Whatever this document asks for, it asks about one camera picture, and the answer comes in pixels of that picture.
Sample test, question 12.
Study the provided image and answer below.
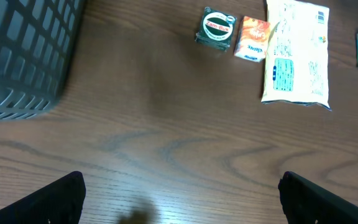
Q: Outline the round sticker item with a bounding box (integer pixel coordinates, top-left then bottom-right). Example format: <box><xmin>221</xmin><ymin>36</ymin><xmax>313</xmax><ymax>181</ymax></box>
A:
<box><xmin>195</xmin><ymin>7</ymin><xmax>237</xmax><ymax>52</ymax></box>

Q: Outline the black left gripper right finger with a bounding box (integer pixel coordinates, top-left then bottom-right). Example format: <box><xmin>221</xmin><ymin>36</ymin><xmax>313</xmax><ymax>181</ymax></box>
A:
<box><xmin>278</xmin><ymin>171</ymin><xmax>358</xmax><ymax>224</ymax></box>

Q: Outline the orange Kleenex tissue pack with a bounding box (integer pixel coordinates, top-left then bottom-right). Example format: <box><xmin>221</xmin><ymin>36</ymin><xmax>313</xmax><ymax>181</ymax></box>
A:
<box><xmin>234</xmin><ymin>16</ymin><xmax>271</xmax><ymax>62</ymax></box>

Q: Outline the wet wipes pack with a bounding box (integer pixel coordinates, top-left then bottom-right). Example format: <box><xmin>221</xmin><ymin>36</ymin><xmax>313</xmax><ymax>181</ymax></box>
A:
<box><xmin>261</xmin><ymin>0</ymin><xmax>330</xmax><ymax>109</ymax></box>

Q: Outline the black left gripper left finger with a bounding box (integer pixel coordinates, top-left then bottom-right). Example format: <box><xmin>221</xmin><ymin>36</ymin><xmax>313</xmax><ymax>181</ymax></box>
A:
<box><xmin>0</xmin><ymin>171</ymin><xmax>86</xmax><ymax>224</ymax></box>

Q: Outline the grey plastic mesh basket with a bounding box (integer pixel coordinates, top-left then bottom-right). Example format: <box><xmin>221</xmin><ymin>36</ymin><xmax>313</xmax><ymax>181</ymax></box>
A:
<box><xmin>0</xmin><ymin>0</ymin><xmax>87</xmax><ymax>121</ymax></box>

